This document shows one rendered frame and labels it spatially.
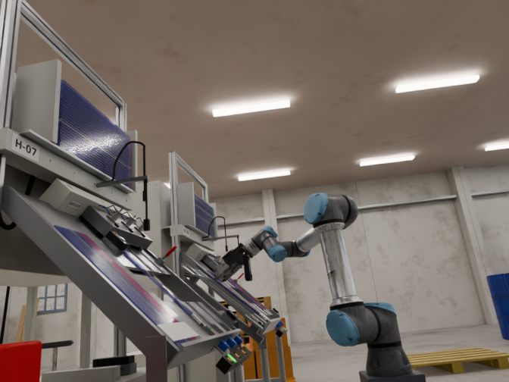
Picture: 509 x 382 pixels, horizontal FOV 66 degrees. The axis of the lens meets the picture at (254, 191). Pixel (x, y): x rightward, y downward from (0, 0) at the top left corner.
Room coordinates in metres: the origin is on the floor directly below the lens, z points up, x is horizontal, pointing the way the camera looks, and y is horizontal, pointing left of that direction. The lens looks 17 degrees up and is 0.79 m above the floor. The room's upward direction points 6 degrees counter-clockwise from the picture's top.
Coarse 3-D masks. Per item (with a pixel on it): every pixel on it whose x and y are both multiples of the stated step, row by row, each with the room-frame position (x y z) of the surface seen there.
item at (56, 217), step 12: (36, 204) 1.15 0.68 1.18; (48, 204) 1.24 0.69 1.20; (48, 216) 1.14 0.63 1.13; (60, 216) 1.22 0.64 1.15; (72, 216) 1.33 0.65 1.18; (72, 228) 1.21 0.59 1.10; (84, 228) 1.31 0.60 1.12; (132, 252) 1.51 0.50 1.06; (144, 252) 1.68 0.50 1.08; (132, 264) 1.38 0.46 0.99; (144, 264) 1.50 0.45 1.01; (156, 264) 1.66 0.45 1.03; (168, 276) 1.68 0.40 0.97
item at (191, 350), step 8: (216, 336) 1.30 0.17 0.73; (224, 336) 1.40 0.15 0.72; (232, 336) 1.55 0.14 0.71; (184, 344) 1.02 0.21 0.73; (192, 344) 1.07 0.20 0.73; (200, 344) 1.15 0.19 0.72; (208, 344) 1.25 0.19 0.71; (216, 344) 1.37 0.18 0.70; (184, 352) 1.05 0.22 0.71; (192, 352) 1.14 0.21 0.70; (200, 352) 1.23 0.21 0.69; (208, 352) 1.35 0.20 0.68; (176, 360) 1.03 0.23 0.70; (184, 360) 1.11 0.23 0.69; (168, 368) 1.02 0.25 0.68
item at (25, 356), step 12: (0, 348) 0.61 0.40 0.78; (12, 348) 0.63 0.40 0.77; (24, 348) 0.66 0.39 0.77; (36, 348) 0.69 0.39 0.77; (0, 360) 0.61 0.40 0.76; (12, 360) 0.64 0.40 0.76; (24, 360) 0.66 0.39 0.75; (36, 360) 0.69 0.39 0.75; (0, 372) 0.62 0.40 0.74; (12, 372) 0.64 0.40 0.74; (24, 372) 0.66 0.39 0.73; (36, 372) 0.69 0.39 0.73
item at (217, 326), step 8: (168, 304) 1.30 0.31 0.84; (176, 304) 1.37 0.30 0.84; (184, 304) 1.44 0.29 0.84; (192, 304) 1.53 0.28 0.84; (200, 304) 1.63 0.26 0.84; (176, 312) 1.29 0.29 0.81; (184, 312) 1.35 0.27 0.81; (192, 312) 1.43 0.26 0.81; (200, 312) 1.51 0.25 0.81; (208, 312) 1.60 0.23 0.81; (184, 320) 1.28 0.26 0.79; (192, 320) 1.35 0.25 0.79; (208, 320) 1.51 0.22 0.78; (216, 320) 1.59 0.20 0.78; (192, 328) 1.27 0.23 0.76; (200, 328) 1.33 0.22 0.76; (216, 328) 1.46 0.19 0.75; (224, 328) 1.57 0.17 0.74; (200, 336) 1.26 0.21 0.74; (208, 336) 1.33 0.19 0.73
